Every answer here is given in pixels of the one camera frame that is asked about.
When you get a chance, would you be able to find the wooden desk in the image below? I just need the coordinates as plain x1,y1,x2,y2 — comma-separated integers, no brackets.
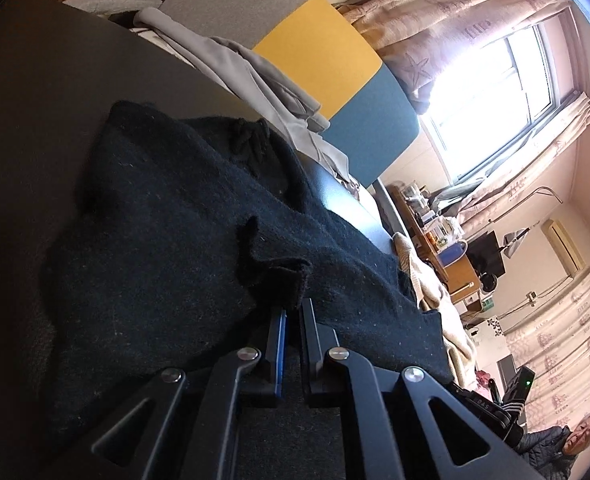
387,185,480,306

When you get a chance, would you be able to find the grey garment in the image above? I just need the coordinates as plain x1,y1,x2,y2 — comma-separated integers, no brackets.
134,6,350,181

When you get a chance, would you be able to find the beige knit cloth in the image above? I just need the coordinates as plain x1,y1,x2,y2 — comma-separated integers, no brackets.
392,232,476,388

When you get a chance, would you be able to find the wall air conditioner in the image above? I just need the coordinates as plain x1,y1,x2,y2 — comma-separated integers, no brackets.
541,217,586,278

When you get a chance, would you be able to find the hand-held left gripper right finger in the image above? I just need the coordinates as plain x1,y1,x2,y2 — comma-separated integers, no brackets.
299,298,543,480

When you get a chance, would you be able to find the white patterned bedding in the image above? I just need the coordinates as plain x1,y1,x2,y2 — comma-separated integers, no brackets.
125,24,166,43

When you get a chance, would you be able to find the cluster of small desk items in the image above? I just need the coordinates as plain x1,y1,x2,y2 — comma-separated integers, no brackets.
402,182,463,253

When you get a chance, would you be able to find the black monitor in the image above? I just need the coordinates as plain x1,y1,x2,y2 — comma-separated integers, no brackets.
467,230,506,277

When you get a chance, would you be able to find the curved metal pole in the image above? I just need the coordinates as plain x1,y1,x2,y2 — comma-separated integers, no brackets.
490,186,564,228

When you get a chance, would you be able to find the grey yellow blue sofa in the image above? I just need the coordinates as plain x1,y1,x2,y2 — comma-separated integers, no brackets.
160,0,420,188

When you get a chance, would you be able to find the white cabinet with flower stickers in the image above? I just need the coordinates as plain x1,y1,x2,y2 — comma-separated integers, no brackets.
467,317,506,361

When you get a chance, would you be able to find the bright window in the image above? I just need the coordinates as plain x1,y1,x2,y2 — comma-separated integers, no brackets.
420,22,583,183

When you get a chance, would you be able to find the black knit sweater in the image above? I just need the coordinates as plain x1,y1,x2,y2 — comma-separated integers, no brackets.
40,100,456,441

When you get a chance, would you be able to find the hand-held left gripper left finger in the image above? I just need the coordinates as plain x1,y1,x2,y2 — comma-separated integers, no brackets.
60,307,290,480

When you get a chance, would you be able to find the grey bed rail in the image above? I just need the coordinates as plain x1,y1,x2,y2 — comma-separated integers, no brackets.
62,0,163,16
370,180,400,236

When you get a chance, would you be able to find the patterned beige curtain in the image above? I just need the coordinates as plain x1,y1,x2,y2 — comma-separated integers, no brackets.
502,255,590,431
455,92,590,241
335,0,570,113

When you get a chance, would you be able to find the blue chair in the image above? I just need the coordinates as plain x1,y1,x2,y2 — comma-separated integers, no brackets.
437,240,470,270

